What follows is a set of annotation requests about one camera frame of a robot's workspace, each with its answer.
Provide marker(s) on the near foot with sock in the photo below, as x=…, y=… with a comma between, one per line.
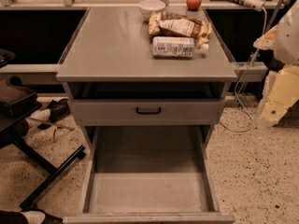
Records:
x=28, y=217

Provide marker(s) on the grey drawer cabinet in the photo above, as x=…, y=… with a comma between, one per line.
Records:
x=111, y=58

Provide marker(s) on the black shoe with sock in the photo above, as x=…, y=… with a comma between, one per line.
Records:
x=55, y=111

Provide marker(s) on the white bowl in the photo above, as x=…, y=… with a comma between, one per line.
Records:
x=146, y=7

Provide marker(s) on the brown chair seat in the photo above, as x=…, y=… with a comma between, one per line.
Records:
x=15, y=98

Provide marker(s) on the white plastic bottle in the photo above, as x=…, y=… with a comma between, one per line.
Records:
x=176, y=47

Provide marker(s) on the brown chip bag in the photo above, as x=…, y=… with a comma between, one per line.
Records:
x=177, y=25

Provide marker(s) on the red apple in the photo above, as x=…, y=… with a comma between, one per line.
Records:
x=193, y=4

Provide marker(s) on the black chair base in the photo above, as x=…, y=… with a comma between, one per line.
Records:
x=54, y=172

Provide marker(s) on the grey drawer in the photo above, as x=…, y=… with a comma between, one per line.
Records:
x=148, y=175
x=146, y=112

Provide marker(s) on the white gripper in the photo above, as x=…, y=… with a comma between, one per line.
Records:
x=288, y=37

